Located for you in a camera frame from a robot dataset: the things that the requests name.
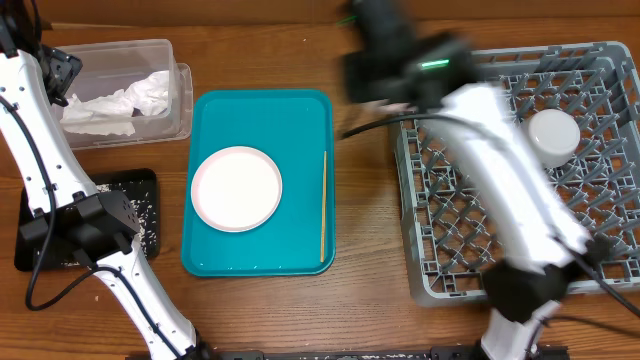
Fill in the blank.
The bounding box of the metal bowl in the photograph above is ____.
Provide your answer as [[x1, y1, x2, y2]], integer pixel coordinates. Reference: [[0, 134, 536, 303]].
[[522, 109, 581, 168]]

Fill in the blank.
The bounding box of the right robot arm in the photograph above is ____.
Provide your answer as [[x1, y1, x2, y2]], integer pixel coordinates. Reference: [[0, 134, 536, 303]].
[[343, 33, 608, 359]]

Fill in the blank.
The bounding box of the clear plastic bin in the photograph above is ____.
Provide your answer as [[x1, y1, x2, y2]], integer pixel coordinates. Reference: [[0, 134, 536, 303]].
[[52, 39, 193, 149]]

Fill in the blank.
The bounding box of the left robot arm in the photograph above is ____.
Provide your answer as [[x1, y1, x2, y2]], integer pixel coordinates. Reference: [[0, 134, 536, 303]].
[[1, 1, 215, 359]]

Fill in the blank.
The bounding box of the black plastic tray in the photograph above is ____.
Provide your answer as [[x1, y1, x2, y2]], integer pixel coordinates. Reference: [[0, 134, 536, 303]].
[[14, 168, 161, 272]]

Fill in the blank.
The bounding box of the white napkin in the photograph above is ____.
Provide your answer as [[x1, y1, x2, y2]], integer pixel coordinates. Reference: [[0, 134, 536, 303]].
[[60, 89, 135, 136], [125, 71, 170, 116]]

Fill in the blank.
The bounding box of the wooden chopstick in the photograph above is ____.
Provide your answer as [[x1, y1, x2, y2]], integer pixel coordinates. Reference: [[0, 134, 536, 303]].
[[320, 151, 328, 263]]

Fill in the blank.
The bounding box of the teal serving tray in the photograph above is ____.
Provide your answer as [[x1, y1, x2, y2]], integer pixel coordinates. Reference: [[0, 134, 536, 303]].
[[181, 89, 336, 277]]

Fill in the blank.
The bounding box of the grey dishwasher rack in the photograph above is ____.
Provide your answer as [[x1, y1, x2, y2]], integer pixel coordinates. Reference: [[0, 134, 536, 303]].
[[390, 42, 639, 307]]

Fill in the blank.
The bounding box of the large white plate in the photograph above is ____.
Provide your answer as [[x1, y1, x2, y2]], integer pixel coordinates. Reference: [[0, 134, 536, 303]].
[[190, 146, 283, 233]]

